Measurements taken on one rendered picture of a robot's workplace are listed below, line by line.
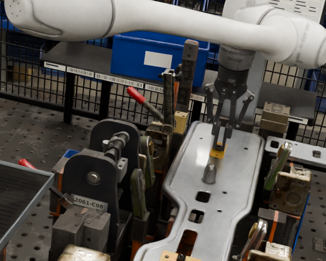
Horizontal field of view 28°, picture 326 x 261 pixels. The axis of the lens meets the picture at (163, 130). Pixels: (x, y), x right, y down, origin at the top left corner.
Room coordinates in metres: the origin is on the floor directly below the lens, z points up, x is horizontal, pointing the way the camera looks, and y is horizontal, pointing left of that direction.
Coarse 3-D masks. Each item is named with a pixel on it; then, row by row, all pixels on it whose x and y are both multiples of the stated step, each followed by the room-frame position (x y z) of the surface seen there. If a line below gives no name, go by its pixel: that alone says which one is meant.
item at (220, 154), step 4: (216, 144) 1.53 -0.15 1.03; (216, 148) 1.52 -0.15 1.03; (220, 148) 1.52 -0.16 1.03; (212, 152) 1.50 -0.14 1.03; (216, 152) 1.51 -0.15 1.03; (220, 152) 1.51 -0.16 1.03; (224, 152) 1.51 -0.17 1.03; (212, 156) 1.49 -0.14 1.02; (216, 156) 1.48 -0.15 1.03; (220, 156) 1.49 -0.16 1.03
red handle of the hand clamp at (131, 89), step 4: (128, 88) 1.56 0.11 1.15; (132, 88) 1.56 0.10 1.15; (128, 92) 1.56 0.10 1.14; (132, 92) 1.56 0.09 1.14; (136, 92) 1.56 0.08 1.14; (132, 96) 1.56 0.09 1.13; (136, 96) 1.56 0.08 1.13; (140, 96) 1.56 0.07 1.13; (136, 100) 1.56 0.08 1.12; (140, 100) 1.55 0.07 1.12; (144, 100) 1.56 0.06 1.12; (140, 104) 1.55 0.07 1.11; (144, 104) 1.55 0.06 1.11; (148, 104) 1.56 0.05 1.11; (148, 108) 1.55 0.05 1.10; (152, 108) 1.55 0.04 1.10; (152, 112) 1.55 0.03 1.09; (156, 112) 1.55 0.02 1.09; (156, 116) 1.55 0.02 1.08; (160, 116) 1.55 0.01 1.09; (160, 120) 1.55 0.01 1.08; (172, 124) 1.55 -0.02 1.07
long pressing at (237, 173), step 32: (192, 128) 1.67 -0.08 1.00; (224, 128) 1.71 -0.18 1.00; (192, 160) 1.49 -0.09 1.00; (224, 160) 1.52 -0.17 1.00; (256, 160) 1.54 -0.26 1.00; (192, 192) 1.34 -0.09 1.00; (192, 224) 1.20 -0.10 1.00; (224, 224) 1.22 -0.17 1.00; (160, 256) 1.07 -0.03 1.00; (192, 256) 1.09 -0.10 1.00; (224, 256) 1.11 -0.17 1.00
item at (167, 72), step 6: (162, 72) 1.56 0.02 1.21; (168, 72) 1.55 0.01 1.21; (180, 72) 1.54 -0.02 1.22; (162, 78) 1.55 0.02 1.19; (168, 78) 1.53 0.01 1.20; (174, 78) 1.54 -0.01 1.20; (180, 78) 1.53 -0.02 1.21; (168, 84) 1.53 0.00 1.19; (168, 90) 1.53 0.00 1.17; (168, 96) 1.53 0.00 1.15; (168, 102) 1.53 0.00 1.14; (168, 108) 1.53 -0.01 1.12; (168, 114) 1.53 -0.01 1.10; (174, 114) 1.56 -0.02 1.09; (168, 120) 1.53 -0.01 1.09; (174, 120) 1.56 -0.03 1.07; (174, 126) 1.56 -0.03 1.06
